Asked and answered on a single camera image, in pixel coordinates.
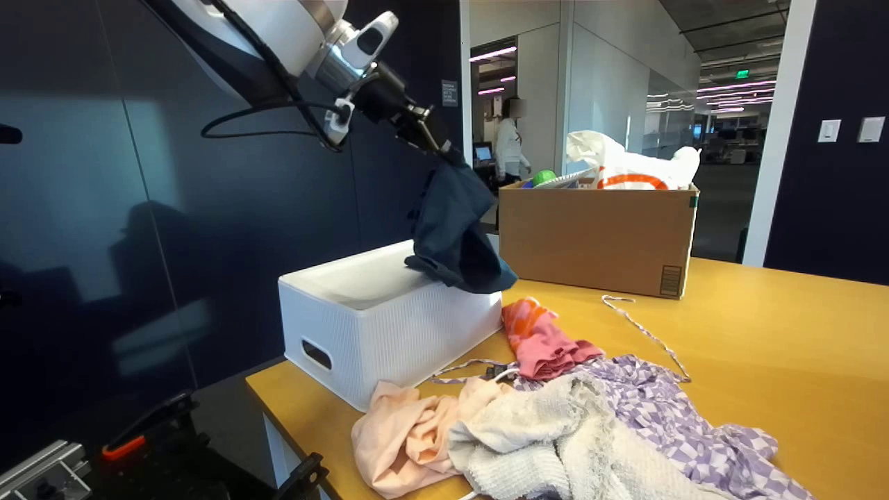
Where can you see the small background monitor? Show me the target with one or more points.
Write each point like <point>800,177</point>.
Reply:
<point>483,154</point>

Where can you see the purple checkered cloth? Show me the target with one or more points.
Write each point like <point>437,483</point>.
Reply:
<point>683,425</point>

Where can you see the cream towel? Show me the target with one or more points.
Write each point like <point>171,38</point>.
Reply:
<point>556,445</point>

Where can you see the brown cardboard box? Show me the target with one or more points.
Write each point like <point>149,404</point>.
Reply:
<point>592,240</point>

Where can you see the green ball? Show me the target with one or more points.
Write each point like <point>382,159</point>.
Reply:
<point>546,176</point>

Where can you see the peach cloth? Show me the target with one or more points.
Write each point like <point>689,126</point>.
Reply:
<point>397,445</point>

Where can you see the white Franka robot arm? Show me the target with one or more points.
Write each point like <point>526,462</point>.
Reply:
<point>267,32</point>

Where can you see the white wall outlet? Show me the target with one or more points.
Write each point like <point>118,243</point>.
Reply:
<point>871,129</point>
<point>829,130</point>

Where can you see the white plastic laundry basket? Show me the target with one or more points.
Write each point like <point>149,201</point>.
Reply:
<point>369,333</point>

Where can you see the white plastic bag orange print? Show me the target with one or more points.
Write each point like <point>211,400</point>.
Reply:
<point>649,162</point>

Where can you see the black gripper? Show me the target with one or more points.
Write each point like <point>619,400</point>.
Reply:
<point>393,100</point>

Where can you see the navy blue cloth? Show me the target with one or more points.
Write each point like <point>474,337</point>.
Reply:
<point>460,230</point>

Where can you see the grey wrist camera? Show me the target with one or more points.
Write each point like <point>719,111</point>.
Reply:
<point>339,119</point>

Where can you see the person in white shirt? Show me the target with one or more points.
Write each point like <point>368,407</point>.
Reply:
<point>508,141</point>

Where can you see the pink and orange sock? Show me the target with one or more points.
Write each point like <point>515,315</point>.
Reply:
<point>542,343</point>

